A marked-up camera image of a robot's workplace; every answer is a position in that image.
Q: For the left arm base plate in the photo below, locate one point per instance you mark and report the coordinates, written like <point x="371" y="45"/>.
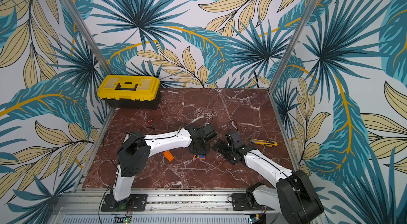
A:
<point x="136" y="202"/>

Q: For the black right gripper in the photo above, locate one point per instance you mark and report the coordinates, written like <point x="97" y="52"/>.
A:
<point x="226" y="147"/>

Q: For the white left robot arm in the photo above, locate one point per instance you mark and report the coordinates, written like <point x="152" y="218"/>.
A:
<point x="138" y="148"/>

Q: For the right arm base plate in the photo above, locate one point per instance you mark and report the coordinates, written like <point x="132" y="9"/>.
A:
<point x="245" y="202"/>

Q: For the yellow utility knife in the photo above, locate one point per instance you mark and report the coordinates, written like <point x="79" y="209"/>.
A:
<point x="265" y="143"/>

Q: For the aluminium corner post left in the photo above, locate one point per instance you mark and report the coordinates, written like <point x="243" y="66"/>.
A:
<point x="86" y="34"/>

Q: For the aluminium corner post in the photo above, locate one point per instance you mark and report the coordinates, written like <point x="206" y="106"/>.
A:
<point x="308" y="10"/>
<point x="86" y="34"/>

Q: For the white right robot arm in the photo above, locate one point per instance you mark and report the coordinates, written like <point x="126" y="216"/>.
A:
<point x="292" y="193"/>

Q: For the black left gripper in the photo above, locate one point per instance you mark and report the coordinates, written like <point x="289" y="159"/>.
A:
<point x="193" y="151"/>

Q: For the aluminium corner post right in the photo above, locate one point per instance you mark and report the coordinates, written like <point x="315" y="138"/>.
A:
<point x="308" y="10"/>

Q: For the yellow black toolbox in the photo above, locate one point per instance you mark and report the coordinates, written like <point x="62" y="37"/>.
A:
<point x="138" y="92"/>

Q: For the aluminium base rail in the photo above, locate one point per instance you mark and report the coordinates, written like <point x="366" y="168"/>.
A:
<point x="164" y="206"/>

